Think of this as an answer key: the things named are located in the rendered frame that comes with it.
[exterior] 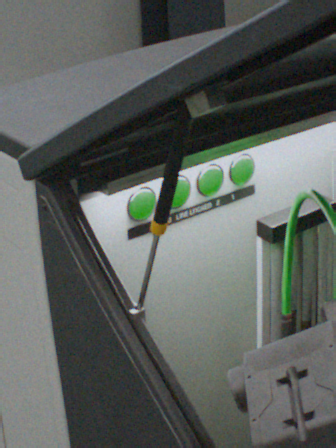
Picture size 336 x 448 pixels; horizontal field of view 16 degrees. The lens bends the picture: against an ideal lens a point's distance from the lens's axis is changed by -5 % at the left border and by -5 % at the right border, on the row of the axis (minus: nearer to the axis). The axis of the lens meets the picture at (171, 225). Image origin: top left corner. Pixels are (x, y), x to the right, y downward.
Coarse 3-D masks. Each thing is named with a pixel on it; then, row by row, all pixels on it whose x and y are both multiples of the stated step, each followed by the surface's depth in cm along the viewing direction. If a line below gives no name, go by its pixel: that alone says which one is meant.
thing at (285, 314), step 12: (300, 192) 165; (312, 192) 160; (300, 204) 168; (324, 204) 156; (288, 228) 174; (288, 240) 175; (288, 252) 177; (288, 264) 178; (288, 276) 179; (288, 288) 181; (288, 300) 182; (288, 312) 183
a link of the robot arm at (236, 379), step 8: (232, 368) 92; (240, 368) 92; (232, 376) 91; (240, 376) 91; (232, 384) 91; (240, 384) 91; (232, 392) 91; (240, 392) 90; (240, 400) 91; (240, 408) 91
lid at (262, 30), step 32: (288, 0) 104; (320, 0) 100; (256, 32) 109; (288, 32) 105; (320, 32) 112; (192, 64) 119; (224, 64) 115; (256, 64) 122; (288, 64) 144; (320, 64) 159; (128, 96) 131; (160, 96) 126; (192, 96) 126; (224, 96) 154; (256, 96) 157; (288, 96) 176; (64, 128) 146; (96, 128) 139; (128, 128) 147; (160, 128) 156; (32, 160) 156; (64, 160) 155; (96, 160) 165
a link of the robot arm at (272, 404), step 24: (288, 336) 92; (312, 336) 89; (264, 360) 90; (288, 360) 89; (312, 360) 87; (264, 384) 87; (288, 384) 87; (312, 384) 85; (264, 408) 85; (288, 408) 84; (312, 408) 83; (264, 432) 84; (288, 432) 83; (312, 432) 82
